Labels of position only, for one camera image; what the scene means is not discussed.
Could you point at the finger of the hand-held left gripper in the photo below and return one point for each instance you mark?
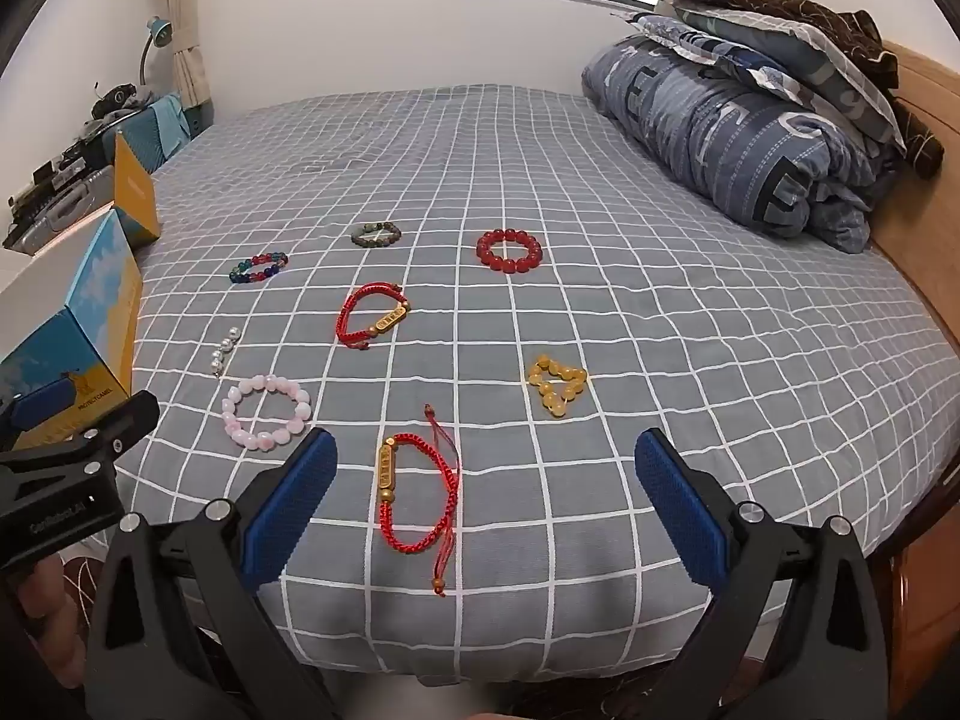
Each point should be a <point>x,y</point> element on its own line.
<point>127,416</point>
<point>41,399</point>

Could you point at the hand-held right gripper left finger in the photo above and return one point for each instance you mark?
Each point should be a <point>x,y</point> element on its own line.
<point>292,502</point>

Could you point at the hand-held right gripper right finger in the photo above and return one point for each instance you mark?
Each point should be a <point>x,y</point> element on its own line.
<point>675,510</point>

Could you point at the white cardboard box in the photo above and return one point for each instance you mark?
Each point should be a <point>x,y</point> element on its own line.
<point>105,292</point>

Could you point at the person's left hand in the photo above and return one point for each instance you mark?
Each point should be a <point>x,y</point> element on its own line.
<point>52,622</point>

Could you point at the grey suitcase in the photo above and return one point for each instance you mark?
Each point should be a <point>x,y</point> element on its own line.
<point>60,202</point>

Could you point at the black device stack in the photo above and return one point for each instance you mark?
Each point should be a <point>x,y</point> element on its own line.
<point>67,157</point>

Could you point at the light blue cloth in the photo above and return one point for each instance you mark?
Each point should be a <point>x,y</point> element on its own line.
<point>169,120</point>

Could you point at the folded blue-grey quilt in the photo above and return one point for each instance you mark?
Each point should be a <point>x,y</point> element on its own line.
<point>712,127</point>

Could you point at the grey checked bed sheet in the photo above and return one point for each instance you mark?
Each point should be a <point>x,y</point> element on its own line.
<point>450,150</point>

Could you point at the teal desk lamp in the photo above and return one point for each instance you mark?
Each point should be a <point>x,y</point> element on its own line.
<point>159,30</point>

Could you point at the grey patterned pillow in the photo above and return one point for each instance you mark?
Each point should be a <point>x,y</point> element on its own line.
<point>847,82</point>

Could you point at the dark blue pillow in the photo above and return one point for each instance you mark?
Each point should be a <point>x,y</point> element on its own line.
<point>750,26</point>

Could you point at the wooden bed frame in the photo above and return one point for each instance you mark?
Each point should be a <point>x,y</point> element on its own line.
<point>930,97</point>

